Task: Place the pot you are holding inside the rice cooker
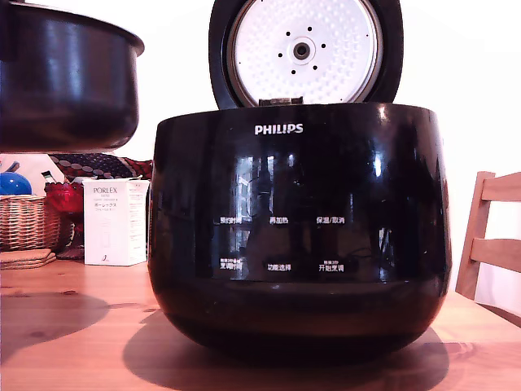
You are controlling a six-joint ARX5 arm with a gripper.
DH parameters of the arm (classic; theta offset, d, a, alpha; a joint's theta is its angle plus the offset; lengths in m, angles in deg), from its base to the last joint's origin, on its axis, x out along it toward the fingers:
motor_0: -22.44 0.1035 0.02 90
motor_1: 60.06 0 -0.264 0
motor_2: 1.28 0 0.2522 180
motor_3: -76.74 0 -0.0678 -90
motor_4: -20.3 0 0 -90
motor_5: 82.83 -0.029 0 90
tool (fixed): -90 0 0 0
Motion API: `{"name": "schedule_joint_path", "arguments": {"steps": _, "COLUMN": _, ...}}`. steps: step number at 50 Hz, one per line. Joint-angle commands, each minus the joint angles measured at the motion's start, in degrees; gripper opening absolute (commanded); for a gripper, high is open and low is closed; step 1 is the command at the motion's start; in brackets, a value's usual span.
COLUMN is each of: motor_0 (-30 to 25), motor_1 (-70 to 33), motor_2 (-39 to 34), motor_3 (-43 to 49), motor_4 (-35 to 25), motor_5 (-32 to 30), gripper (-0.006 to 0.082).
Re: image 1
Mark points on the black cooking pot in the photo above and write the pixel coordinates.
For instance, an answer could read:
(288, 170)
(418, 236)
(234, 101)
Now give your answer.
(77, 93)

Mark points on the black rice cooker lid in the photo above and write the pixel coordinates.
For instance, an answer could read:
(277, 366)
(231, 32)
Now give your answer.
(305, 49)

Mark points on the black Philips rice cooker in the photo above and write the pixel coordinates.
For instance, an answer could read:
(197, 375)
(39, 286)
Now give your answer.
(301, 244)

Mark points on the green white packet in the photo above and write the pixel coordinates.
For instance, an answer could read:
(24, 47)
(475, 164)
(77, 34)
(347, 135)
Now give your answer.
(47, 177)

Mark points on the blue ball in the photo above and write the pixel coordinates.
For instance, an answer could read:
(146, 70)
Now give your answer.
(14, 184)

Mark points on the red patterned cloth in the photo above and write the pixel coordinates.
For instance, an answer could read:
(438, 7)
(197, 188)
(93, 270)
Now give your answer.
(102, 165)

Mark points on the wicker basket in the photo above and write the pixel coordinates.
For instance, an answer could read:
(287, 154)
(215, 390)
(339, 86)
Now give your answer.
(24, 224)

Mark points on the white Porlex box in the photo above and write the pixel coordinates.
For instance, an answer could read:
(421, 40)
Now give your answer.
(108, 228)

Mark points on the cork coaster stack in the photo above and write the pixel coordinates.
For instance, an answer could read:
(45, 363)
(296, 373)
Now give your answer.
(24, 258)

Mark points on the wooden chair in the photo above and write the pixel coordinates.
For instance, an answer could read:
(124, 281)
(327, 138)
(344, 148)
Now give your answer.
(494, 248)

